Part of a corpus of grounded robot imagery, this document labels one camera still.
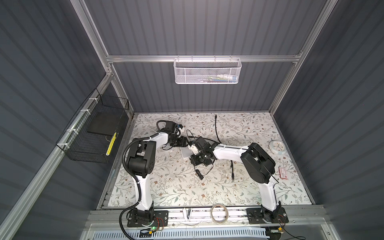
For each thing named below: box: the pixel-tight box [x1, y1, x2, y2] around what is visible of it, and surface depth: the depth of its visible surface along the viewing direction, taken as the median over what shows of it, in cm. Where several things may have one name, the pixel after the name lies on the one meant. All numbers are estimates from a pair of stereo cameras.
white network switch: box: [180, 146, 193, 159], surface depth 93 cm
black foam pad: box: [87, 112, 123, 136], surface depth 76 cm
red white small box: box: [279, 167, 288, 180], surface depth 88 cm
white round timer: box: [269, 140, 287, 155], surface depth 99 cm
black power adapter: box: [195, 169, 204, 180], surface depth 89 cm
